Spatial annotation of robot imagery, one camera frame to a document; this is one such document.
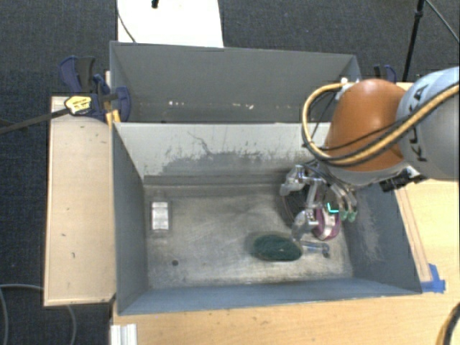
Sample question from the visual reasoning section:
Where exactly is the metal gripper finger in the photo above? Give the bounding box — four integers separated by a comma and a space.
290, 209, 331, 259
280, 164, 311, 197

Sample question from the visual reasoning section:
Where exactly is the purple and white ring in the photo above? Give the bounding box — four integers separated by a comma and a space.
311, 207, 341, 241

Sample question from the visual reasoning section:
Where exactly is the dark green oval sponge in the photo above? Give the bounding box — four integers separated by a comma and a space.
245, 231, 305, 264

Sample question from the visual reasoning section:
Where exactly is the silver rectangular block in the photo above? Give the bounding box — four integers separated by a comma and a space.
149, 201, 170, 231

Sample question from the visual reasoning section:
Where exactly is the grey metal bin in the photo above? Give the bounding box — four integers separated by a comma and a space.
109, 40, 423, 317

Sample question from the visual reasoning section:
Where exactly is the pale wood board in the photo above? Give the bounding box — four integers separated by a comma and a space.
42, 95, 118, 307

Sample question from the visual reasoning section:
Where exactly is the black cylinder on white bracket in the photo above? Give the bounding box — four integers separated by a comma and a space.
379, 166, 422, 193

